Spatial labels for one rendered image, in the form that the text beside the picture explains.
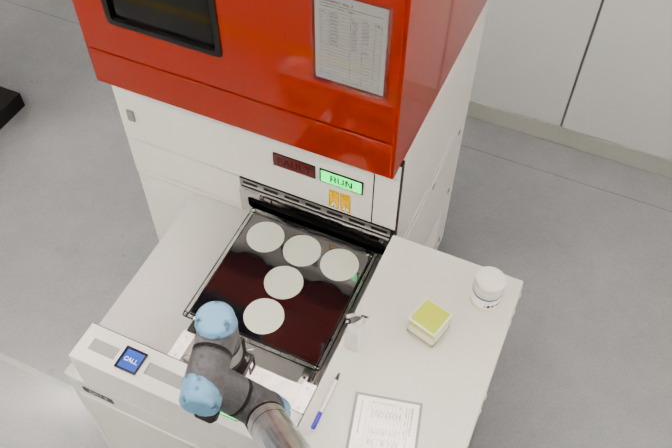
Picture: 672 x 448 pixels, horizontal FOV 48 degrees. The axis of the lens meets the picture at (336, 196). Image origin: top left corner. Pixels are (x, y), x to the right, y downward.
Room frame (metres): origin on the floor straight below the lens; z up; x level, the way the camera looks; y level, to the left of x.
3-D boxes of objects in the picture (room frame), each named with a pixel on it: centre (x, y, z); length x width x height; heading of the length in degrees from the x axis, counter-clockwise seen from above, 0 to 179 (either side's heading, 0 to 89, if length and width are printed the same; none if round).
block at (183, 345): (0.86, 0.37, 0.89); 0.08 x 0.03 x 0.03; 156
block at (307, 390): (0.73, 0.07, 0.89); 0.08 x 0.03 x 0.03; 156
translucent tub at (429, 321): (0.87, -0.22, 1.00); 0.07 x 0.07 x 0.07; 51
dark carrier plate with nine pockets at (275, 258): (1.04, 0.13, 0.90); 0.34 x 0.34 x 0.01; 66
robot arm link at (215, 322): (0.70, 0.22, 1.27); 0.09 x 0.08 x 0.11; 172
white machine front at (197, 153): (1.33, 0.22, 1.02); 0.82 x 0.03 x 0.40; 66
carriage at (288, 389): (0.80, 0.22, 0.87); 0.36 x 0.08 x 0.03; 66
